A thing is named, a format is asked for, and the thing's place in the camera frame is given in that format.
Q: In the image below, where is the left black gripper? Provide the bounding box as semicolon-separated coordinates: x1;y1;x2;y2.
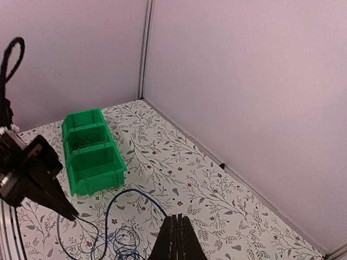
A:
1;129;79;221

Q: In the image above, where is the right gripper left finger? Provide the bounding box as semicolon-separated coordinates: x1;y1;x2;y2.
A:
148;215;177;260

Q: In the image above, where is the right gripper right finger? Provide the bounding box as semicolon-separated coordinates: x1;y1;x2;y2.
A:
176;214;207;260

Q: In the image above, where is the blue cable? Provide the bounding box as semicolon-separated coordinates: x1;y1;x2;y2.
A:
56;188;169;260

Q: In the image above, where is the black cable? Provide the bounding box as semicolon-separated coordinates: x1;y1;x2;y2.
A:
72;133;109;150

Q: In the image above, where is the green plastic divided bin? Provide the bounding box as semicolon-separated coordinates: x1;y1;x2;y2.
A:
62;108;127;196

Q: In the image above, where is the floral patterned table mat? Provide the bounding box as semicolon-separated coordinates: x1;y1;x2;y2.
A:
17;101;323;259

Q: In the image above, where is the aluminium front rail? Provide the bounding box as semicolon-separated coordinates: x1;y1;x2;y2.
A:
1;200;27;259

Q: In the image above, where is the left arm black hose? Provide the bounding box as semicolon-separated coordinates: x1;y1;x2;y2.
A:
0;36;25;128

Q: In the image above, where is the left aluminium corner post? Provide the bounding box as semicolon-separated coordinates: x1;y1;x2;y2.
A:
137;0;155;100

